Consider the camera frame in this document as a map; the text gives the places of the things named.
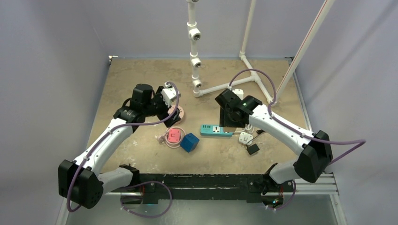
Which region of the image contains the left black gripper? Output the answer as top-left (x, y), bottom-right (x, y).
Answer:
top-left (143, 87), bottom-right (180, 127)

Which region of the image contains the teal power strip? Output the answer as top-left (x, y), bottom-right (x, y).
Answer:
top-left (200, 124), bottom-right (233, 137)

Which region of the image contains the blue cube socket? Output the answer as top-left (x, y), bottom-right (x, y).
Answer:
top-left (180, 133), bottom-right (199, 152)

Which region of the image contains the tan cube plug adapter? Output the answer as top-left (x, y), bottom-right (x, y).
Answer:
top-left (223, 127), bottom-right (237, 132)

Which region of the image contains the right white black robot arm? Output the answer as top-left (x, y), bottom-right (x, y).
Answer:
top-left (215, 89), bottom-right (333, 191)

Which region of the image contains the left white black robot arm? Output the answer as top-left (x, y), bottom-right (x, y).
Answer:
top-left (58, 81), bottom-right (181, 212)

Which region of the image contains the pink square plug adapter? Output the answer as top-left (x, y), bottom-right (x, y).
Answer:
top-left (167, 128), bottom-right (181, 144)

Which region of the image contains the round pink power socket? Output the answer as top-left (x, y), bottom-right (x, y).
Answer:
top-left (168, 105), bottom-right (184, 126)

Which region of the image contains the black power adapter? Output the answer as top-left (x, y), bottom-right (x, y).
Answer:
top-left (246, 144), bottom-right (260, 156)

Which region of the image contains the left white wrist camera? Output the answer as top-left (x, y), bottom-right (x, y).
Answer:
top-left (161, 87), bottom-right (181, 107)

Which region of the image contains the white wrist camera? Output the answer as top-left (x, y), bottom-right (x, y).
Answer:
top-left (231, 89), bottom-right (244, 100)
top-left (161, 87), bottom-right (181, 107)

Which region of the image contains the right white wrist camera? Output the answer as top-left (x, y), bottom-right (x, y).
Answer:
top-left (231, 89), bottom-right (244, 100)

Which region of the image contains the white square wall adapter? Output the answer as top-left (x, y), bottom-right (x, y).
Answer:
top-left (238, 132), bottom-right (254, 145)

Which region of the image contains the pink coiled cable with plug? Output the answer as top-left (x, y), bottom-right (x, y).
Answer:
top-left (156, 126), bottom-right (186, 150)

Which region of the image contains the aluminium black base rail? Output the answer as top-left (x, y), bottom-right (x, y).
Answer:
top-left (64, 173), bottom-right (339, 206)

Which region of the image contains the white PVC pipe frame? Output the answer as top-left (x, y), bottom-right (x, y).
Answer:
top-left (187, 0), bottom-right (334, 101)

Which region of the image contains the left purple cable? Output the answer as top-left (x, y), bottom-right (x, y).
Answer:
top-left (66, 81), bottom-right (182, 218)

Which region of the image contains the purple cable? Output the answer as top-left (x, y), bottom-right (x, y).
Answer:
top-left (66, 81), bottom-right (182, 218)
top-left (228, 68), bottom-right (367, 212)

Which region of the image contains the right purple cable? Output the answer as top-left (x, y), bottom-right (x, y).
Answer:
top-left (228, 68), bottom-right (367, 212)

